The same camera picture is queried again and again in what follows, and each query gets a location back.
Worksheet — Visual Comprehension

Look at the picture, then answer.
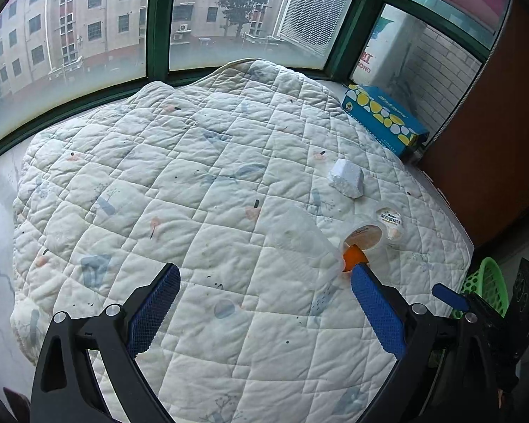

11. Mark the white paper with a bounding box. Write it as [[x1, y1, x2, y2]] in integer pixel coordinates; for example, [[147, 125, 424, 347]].
[[327, 158, 365, 199]]

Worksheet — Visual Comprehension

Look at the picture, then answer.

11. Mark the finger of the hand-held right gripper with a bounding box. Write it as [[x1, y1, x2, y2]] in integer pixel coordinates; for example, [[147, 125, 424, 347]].
[[432, 284, 470, 313]]

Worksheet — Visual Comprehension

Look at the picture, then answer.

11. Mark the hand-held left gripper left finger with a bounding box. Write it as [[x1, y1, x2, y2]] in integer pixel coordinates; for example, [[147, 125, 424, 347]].
[[30, 262, 181, 423]]

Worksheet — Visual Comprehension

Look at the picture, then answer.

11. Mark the white outdoor unit with print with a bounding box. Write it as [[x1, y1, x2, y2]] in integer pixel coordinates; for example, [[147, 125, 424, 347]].
[[361, 4, 408, 86]]

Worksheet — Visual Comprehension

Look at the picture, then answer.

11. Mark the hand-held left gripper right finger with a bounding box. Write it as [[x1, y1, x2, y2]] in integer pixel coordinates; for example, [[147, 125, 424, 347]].
[[350, 263, 501, 423]]

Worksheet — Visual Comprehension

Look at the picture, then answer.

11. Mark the green plastic mesh wastebasket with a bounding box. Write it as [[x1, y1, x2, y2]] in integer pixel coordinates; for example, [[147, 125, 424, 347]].
[[450, 258, 512, 320]]

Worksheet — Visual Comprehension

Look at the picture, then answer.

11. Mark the white quilted blanket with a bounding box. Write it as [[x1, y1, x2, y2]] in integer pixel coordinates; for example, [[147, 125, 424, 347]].
[[10, 59, 474, 423]]

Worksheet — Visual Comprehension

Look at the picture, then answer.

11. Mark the clear cup with orange bottom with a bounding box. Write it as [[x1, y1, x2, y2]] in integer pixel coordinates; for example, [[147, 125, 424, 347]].
[[339, 224, 384, 279]]

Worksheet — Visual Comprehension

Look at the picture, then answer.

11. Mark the brown wooden cabinet panel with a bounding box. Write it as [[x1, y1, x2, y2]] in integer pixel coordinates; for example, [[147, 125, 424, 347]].
[[419, 0, 529, 247]]

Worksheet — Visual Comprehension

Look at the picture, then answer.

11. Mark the white louvred vent cover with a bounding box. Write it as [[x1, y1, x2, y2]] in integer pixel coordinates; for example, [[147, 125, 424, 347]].
[[275, 0, 355, 58]]

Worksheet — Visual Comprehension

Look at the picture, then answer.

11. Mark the blue spotted tissue box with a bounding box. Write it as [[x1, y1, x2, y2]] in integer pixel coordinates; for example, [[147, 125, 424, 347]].
[[341, 85, 430, 156]]

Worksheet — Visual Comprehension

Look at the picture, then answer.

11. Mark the green window frame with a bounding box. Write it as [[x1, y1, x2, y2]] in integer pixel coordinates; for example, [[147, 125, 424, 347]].
[[0, 0, 512, 172]]

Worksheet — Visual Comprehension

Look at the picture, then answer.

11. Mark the small labelled jelly cup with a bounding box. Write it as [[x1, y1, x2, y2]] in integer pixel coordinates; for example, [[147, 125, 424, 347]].
[[374, 203, 409, 248]]

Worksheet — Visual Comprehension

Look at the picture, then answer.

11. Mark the clear plastic food container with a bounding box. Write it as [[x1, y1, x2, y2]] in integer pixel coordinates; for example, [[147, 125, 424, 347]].
[[267, 206, 342, 285]]

